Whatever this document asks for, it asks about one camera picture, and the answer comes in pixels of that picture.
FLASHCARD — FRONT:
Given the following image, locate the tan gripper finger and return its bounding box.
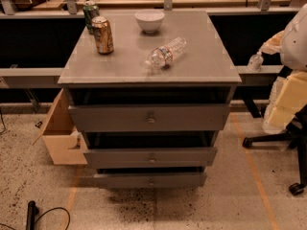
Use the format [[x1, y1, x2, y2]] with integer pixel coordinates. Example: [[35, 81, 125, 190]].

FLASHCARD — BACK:
[[259, 31, 284, 55]]

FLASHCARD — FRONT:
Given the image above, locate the black office chair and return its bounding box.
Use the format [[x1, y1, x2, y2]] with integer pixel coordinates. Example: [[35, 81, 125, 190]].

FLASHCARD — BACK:
[[243, 104, 307, 196]]

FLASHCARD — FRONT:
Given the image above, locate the black cylinder on floor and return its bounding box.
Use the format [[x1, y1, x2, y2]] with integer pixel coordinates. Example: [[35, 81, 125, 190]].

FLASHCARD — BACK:
[[26, 200, 39, 230]]

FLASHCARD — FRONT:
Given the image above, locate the middle grey drawer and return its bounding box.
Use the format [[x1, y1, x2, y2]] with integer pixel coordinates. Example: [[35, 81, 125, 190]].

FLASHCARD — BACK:
[[83, 147, 217, 169]]

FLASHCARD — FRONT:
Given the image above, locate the black floor cable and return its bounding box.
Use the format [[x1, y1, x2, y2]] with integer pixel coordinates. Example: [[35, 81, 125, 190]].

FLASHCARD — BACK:
[[0, 206, 71, 230]]

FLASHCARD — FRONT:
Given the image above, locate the white ceramic bowl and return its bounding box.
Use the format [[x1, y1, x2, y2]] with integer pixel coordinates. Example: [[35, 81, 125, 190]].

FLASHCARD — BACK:
[[135, 10, 165, 33]]

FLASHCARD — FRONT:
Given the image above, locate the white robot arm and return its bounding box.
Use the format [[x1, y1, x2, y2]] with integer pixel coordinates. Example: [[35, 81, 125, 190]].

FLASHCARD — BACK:
[[259, 4, 307, 71]]

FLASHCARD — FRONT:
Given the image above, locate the orange soda can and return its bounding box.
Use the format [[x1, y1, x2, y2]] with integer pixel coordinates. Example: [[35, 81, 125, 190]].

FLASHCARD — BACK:
[[92, 16, 114, 55]]

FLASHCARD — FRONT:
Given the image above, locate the clear plastic water bottle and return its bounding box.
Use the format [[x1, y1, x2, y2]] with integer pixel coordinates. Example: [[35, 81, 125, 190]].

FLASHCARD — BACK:
[[144, 36, 187, 70]]

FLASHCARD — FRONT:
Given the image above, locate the open cardboard box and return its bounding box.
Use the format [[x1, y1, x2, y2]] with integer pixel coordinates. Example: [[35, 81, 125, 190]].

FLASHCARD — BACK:
[[33, 89, 87, 165]]

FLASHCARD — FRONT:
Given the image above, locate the green soda can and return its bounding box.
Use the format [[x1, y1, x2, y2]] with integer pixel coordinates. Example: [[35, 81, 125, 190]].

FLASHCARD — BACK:
[[83, 0, 100, 34]]

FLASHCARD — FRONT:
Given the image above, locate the hand sanitizer pump bottle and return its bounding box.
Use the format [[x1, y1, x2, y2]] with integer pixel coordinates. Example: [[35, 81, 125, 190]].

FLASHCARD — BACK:
[[247, 52, 264, 72]]

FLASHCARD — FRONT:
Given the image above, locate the grey drawer cabinet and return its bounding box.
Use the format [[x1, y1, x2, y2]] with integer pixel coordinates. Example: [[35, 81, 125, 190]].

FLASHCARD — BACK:
[[59, 11, 241, 186]]

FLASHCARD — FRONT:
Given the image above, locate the bottom grey drawer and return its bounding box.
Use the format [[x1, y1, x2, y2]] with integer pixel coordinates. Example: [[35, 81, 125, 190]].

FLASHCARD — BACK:
[[94, 172, 206, 189]]

